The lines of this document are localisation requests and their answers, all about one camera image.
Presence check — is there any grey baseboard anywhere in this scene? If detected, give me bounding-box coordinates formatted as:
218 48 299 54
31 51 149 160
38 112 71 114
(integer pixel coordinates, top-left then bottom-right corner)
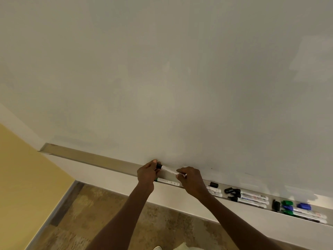
26 181 85 250

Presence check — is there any person's right forearm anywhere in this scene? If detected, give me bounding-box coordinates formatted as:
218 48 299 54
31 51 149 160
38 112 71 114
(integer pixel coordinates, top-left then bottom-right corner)
191 191 284 250

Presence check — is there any large white whiteboard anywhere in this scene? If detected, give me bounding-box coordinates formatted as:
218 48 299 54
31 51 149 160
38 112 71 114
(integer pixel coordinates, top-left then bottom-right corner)
0 0 333 206

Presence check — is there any white marker with blue cap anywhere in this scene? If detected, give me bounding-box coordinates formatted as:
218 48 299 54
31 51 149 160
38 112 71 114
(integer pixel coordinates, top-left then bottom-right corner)
282 205 322 218

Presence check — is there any person's left forearm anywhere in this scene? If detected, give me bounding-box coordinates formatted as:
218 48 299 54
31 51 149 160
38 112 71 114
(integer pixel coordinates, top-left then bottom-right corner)
85 183 154 250

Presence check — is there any person's light clothing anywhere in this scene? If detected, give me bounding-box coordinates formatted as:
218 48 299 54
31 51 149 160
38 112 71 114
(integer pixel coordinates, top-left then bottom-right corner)
175 242 199 250

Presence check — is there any white marker with green cap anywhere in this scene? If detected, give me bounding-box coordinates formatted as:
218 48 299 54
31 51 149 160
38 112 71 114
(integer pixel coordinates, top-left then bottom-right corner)
154 177 180 187
282 210 327 224

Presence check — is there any person's right hand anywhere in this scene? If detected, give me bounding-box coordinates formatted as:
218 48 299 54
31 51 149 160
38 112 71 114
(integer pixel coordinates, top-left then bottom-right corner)
176 166 208 200

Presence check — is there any person's left hand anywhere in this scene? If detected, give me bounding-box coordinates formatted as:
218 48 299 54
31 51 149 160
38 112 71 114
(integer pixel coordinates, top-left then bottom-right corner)
137 159 162 189

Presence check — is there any metal whiteboard marker tray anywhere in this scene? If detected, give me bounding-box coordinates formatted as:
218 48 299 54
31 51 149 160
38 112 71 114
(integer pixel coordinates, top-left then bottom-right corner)
39 143 333 227

